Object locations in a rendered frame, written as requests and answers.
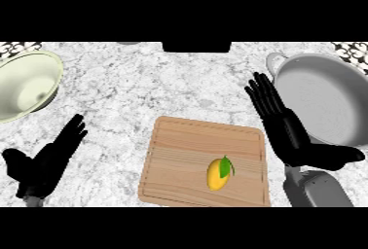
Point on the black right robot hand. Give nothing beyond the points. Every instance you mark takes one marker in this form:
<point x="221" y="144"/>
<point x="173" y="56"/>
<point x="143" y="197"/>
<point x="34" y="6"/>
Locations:
<point x="286" y="129"/>

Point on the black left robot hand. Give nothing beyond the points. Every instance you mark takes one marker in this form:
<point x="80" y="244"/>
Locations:
<point x="44" y="162"/>

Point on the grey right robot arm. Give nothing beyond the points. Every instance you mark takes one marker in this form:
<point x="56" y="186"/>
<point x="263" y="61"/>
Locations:
<point x="313" y="189"/>

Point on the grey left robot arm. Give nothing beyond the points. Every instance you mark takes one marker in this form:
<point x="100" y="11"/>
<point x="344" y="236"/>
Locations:
<point x="32" y="201"/>

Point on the grey metal pot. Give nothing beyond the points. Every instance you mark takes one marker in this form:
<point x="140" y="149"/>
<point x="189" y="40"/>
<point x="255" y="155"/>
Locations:
<point x="325" y="97"/>

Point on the wooden cutting board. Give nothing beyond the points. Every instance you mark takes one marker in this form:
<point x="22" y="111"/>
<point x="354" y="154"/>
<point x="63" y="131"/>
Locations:
<point x="205" y="162"/>

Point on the yellow lemon with green leaf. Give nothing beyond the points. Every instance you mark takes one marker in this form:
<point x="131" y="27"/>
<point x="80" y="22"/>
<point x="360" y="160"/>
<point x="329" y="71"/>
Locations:
<point x="215" y="176"/>

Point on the pale green bowl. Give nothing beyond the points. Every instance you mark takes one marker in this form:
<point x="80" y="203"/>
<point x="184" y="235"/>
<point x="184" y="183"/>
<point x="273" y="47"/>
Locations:
<point x="23" y="84"/>

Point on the small grey object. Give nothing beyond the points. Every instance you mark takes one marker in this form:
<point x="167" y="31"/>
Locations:
<point x="127" y="42"/>

